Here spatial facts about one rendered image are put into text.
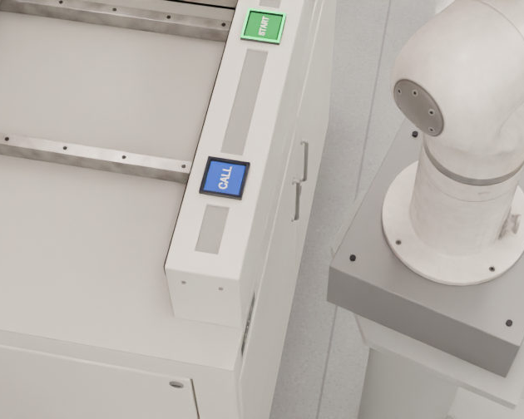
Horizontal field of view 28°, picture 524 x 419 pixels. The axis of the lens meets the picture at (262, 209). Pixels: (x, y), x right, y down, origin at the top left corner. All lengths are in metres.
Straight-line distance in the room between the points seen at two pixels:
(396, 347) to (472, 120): 0.48
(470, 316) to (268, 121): 0.37
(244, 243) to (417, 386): 0.49
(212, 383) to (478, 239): 0.41
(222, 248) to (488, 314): 0.34
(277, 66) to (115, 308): 0.40
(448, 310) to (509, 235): 0.13
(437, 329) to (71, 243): 0.52
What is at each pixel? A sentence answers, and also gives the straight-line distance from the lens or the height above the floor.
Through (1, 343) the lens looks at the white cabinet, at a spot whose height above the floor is 0.77.
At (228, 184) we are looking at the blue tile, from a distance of 1.33.
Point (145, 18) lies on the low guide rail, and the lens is 1.67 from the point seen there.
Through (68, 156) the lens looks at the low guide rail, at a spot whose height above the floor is 0.84.
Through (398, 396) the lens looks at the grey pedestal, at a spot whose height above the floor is 0.49.
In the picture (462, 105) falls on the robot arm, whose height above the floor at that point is 1.31.
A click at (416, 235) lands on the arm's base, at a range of 1.34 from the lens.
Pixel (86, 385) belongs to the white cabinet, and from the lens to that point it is 1.55.
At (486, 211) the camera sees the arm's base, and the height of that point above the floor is 1.05.
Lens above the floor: 2.08
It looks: 58 degrees down
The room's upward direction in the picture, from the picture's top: 2 degrees counter-clockwise
